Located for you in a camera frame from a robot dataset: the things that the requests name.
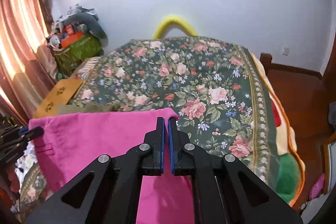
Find yellow foam bed rail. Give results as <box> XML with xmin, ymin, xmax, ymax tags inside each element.
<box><xmin>153</xmin><ymin>15</ymin><xmax>199</xmax><ymax>39</ymax></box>

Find pink slipper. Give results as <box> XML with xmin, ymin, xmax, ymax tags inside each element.
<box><xmin>309</xmin><ymin>173</ymin><xmax>325</xmax><ymax>200</ymax></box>

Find grey plush pillow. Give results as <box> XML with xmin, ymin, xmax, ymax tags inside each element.
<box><xmin>63</xmin><ymin>12</ymin><xmax>107</xmax><ymax>39</ymax></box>

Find colourful fleece blanket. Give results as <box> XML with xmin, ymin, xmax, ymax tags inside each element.
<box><xmin>251</xmin><ymin>53</ymin><xmax>306</xmax><ymax>207</ymax></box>

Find white wall socket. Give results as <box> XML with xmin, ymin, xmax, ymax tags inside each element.
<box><xmin>282</xmin><ymin>47</ymin><xmax>289</xmax><ymax>56</ymax></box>

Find olive green pants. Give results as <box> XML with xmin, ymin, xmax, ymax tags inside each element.
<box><xmin>57</xmin><ymin>102</ymin><xmax>120</xmax><ymax>115</ymax></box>

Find orange box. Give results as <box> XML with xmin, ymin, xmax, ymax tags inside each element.
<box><xmin>60</xmin><ymin>32</ymin><xmax>84</xmax><ymax>48</ymax></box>

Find green storage bag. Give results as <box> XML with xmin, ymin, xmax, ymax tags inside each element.
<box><xmin>53</xmin><ymin>35</ymin><xmax>104</xmax><ymax>76</ymax></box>

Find wooden lap desk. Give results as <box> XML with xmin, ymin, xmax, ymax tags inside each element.
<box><xmin>33</xmin><ymin>78</ymin><xmax>83</xmax><ymax>119</ymax></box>

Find pink pants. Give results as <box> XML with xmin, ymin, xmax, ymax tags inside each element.
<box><xmin>29</xmin><ymin>108</ymin><xmax>194</xmax><ymax>223</ymax></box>

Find floral bed cover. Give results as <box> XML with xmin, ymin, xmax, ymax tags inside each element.
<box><xmin>18</xmin><ymin>36</ymin><xmax>279</xmax><ymax>214</ymax></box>

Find pink striped curtain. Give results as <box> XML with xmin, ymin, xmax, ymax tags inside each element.
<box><xmin>1</xmin><ymin>0</ymin><xmax>58</xmax><ymax>124</ymax></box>

